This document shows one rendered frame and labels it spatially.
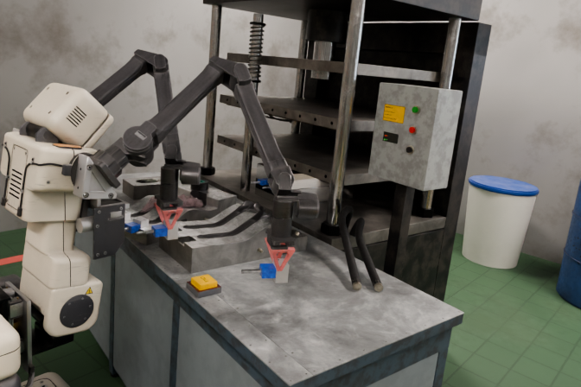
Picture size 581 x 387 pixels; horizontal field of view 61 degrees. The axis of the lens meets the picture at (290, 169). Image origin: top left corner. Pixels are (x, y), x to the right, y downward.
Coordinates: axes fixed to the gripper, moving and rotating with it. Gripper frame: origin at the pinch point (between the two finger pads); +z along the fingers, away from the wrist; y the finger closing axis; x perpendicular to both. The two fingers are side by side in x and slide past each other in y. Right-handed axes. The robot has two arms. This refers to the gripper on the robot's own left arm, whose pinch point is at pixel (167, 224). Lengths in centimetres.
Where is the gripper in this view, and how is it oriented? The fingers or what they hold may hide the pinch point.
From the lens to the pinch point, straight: 169.4
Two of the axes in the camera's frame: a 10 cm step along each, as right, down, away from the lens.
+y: -5.3, -2.2, 8.2
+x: -8.4, 0.4, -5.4
